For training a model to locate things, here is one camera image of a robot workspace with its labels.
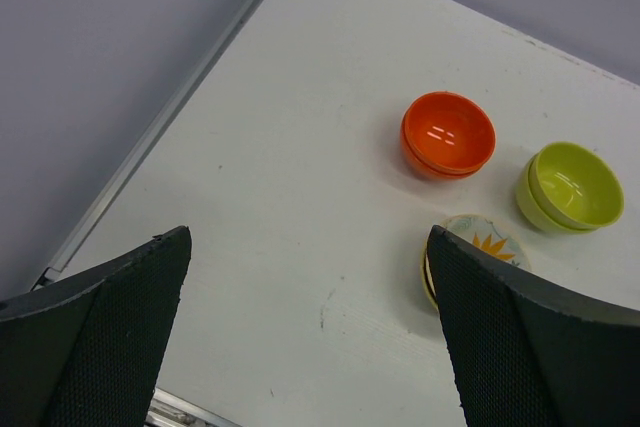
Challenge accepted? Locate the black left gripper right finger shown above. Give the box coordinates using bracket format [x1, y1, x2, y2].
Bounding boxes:
[427, 225, 639, 426]

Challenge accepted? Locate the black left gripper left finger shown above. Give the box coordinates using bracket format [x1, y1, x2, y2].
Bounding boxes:
[1, 226, 192, 426]

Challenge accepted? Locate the teal patterned white bowl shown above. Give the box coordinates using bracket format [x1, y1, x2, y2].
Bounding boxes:
[421, 246, 439, 312]

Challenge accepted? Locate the yellow floral white bowl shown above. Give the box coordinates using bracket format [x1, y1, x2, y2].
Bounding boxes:
[440, 214, 532, 272]

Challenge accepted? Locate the green bowl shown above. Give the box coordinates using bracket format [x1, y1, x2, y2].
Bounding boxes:
[528, 142, 624, 230]
[515, 159, 594, 235]

